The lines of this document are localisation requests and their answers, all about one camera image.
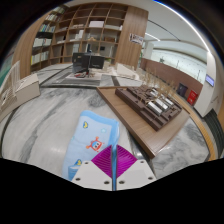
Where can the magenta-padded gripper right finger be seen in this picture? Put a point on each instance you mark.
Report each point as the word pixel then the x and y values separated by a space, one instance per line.
pixel 135 175

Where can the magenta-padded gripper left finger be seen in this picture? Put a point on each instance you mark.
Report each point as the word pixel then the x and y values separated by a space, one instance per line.
pixel 95 175

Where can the light blue cartoon-print towel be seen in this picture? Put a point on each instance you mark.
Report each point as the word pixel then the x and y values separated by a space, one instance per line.
pixel 88 133

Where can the wooden model base board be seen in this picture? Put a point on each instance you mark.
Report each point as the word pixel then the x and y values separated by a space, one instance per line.
pixel 140 130

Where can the dark brown architectural model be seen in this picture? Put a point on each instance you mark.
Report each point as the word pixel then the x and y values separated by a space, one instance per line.
pixel 146 105

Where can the red bin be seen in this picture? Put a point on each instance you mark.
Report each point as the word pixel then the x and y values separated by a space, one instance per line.
pixel 192 97

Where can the dark bin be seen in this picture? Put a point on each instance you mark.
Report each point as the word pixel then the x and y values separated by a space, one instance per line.
pixel 182 90

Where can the small white architectural model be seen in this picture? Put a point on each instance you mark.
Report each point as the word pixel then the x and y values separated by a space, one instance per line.
pixel 126 71

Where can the black architectural model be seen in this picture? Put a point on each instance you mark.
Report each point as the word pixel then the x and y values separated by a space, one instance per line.
pixel 86 62

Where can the wooden bookshelf unit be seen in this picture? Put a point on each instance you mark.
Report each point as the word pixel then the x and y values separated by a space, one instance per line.
pixel 83 30

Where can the wall-mounted screen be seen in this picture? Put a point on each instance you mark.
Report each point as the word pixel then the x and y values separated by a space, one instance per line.
pixel 210 80

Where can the wall poster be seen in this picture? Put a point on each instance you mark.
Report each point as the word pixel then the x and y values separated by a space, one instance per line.
pixel 136 39

